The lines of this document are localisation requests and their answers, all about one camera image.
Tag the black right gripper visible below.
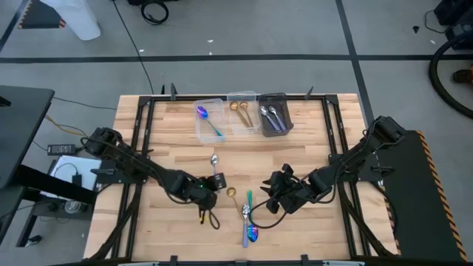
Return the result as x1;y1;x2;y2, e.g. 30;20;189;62
260;164;315;214

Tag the coiled black cable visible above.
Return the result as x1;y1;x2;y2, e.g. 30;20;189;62
139;0;170;26

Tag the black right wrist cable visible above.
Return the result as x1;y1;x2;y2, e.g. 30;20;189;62
248;201;296;230

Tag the frosted plastic bin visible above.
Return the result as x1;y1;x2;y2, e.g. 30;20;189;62
194;98;226;144

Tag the black desk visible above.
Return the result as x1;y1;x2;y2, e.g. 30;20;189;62
0;85;98;248

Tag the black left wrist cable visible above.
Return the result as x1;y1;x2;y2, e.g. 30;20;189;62
198;207;222;231

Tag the person's shoe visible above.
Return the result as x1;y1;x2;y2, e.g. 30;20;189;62
452;69;473;84

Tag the grey plastic bin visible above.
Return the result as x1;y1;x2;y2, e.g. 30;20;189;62
257;92;295;138

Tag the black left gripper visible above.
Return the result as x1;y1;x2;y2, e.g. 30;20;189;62
191;171;228;211

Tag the clear plastic bin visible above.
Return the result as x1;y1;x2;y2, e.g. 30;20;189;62
226;90;262;136

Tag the long black cable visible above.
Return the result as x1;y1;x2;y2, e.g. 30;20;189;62
112;0;155;95

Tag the thin black floor cable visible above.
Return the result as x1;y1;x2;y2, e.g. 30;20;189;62
423;9;449;35

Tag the white board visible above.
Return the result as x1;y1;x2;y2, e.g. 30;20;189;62
40;154;103;200

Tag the black floor equipment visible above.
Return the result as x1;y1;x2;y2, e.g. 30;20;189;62
434;0;473;51

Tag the black power adapter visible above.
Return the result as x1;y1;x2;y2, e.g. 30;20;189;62
47;143;77;156

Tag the small black hazard-edged mat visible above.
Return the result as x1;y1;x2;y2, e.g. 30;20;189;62
17;0;67;30

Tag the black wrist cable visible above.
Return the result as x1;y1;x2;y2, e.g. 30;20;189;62
248;201;296;230
198;207;222;231

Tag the thick black hose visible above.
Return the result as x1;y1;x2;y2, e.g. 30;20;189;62
428;31;473;120

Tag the yellow cable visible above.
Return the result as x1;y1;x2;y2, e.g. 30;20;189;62
44;115;88;137

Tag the large black hazard-edged mat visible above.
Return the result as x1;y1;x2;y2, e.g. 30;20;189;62
371;129;469;262

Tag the iridescent rainbow spoon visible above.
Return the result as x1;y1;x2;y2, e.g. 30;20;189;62
245;189;259;244
196;106;225;137

